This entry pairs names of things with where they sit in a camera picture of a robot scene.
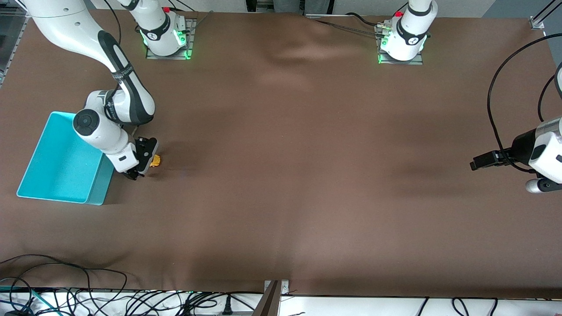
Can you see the aluminium table frame rail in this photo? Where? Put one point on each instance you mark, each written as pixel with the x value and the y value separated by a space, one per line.
pixel 13 48

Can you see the dark metal profile bar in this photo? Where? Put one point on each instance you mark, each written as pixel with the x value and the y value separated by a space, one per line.
pixel 268 303

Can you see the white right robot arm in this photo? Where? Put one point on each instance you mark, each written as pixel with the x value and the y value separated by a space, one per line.
pixel 61 22

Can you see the teal plastic bin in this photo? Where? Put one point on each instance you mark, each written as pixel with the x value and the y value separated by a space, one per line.
pixel 57 166

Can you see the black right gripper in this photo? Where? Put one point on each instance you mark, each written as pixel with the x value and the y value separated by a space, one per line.
pixel 144 151

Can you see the grey metal bracket plate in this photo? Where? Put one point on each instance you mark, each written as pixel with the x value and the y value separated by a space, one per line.
pixel 284 287

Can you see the grey metal arm base plate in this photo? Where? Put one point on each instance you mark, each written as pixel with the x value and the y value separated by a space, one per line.
pixel 412 62
pixel 190 44

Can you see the black power plug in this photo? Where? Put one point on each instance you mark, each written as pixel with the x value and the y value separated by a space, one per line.
pixel 227 307

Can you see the yellow toy beetle car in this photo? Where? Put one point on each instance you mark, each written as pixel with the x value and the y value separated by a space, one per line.
pixel 156 161

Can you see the grey power strip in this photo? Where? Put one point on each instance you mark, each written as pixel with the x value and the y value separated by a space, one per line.
pixel 237 314

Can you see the aluminium corner bracket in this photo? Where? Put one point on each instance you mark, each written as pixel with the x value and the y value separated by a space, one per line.
pixel 536 23

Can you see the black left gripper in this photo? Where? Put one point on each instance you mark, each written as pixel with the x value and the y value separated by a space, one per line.
pixel 519 146

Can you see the brown table cloth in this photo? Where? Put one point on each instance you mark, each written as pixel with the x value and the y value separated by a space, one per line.
pixel 281 175

